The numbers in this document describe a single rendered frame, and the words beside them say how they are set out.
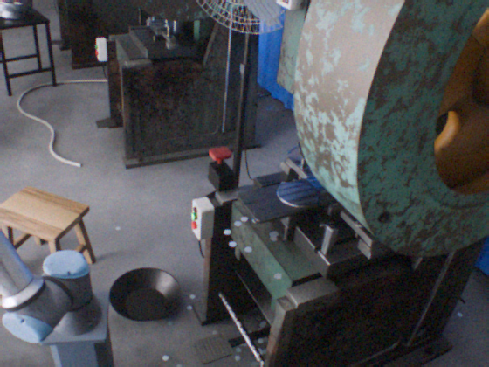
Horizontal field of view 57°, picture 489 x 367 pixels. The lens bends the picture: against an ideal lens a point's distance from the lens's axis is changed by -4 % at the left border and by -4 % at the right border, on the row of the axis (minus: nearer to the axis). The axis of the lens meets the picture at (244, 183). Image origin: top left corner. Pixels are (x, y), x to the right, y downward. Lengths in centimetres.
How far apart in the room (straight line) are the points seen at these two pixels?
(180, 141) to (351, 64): 237
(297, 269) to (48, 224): 109
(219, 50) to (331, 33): 212
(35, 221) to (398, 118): 162
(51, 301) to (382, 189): 85
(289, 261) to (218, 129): 179
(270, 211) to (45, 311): 64
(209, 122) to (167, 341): 153
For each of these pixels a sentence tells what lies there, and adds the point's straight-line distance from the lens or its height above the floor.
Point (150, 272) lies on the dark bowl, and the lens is 214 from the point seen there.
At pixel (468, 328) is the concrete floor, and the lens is 234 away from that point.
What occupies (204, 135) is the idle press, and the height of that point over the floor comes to 12.
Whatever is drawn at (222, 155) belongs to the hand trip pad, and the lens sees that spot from 158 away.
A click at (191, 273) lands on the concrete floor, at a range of 221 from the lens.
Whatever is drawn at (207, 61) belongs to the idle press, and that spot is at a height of 62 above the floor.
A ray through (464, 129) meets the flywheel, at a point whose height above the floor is 120.
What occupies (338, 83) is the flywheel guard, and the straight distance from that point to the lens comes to 70.
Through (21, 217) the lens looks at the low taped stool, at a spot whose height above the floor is 33.
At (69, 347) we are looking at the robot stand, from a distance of 148.
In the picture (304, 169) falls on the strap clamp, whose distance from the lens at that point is 157.
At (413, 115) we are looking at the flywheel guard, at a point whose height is 130.
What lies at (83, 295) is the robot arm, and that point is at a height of 58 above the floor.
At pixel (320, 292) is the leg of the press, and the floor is 64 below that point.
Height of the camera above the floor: 158
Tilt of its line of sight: 34 degrees down
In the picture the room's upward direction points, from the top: 6 degrees clockwise
